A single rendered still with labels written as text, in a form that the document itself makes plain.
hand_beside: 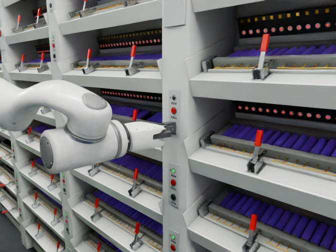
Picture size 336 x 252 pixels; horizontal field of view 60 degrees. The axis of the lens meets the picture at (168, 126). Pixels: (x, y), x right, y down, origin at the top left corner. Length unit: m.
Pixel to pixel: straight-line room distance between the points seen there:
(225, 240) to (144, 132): 0.34
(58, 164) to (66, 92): 0.13
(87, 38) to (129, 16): 0.48
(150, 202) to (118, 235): 0.27
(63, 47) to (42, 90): 0.76
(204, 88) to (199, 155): 0.18
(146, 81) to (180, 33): 0.18
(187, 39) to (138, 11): 0.21
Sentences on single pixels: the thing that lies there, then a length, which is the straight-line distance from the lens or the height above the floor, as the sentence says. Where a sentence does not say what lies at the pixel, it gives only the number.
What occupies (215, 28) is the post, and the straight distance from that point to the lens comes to 0.81.
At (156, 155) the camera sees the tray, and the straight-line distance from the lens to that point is 0.86.
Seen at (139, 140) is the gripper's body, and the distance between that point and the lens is 0.63.
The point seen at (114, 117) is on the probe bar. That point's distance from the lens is 1.10.
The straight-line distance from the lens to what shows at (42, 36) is 1.49.
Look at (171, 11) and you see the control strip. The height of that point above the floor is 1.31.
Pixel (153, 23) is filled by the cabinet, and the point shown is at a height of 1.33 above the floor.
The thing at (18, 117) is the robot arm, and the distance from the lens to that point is 0.62.
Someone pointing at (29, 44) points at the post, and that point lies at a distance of 2.00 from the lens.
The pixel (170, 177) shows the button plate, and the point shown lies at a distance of 0.82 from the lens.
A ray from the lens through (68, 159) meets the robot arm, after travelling 0.56.
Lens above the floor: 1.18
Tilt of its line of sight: 11 degrees down
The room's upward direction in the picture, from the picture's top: straight up
